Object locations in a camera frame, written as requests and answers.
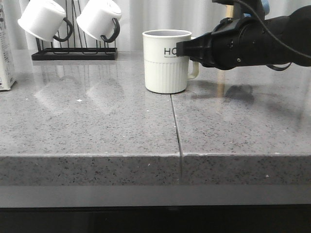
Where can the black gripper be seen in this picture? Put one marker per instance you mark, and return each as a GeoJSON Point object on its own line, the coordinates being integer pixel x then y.
{"type": "Point", "coordinates": [231, 44]}

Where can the cream HOME mug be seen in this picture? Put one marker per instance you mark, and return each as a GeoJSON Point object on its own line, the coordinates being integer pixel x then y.
{"type": "Point", "coordinates": [164, 71]}

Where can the white milk carton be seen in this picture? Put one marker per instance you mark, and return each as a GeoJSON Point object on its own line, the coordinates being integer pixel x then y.
{"type": "Point", "coordinates": [7, 70]}

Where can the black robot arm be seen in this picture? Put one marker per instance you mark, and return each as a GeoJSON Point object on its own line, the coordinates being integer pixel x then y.
{"type": "Point", "coordinates": [289, 37]}

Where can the wooden mug tree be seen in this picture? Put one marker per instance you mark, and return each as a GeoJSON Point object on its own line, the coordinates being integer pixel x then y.
{"type": "Point", "coordinates": [229, 11]}

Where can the blue enamel mug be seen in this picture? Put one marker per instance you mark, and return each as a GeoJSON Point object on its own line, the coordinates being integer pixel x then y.
{"type": "Point", "coordinates": [266, 6]}

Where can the white enamel mug right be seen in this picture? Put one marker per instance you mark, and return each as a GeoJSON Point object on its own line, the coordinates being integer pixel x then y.
{"type": "Point", "coordinates": [100, 20]}

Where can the white enamel mug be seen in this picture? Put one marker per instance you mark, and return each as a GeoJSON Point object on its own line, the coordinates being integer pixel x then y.
{"type": "Point", "coordinates": [43, 18]}
{"type": "Point", "coordinates": [100, 20]}

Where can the white enamel mug left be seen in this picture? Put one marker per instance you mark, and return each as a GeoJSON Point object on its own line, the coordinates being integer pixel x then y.
{"type": "Point", "coordinates": [43, 18]}

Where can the black wire mug rack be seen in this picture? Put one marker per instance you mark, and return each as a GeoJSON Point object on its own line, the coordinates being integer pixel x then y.
{"type": "Point", "coordinates": [79, 46]}

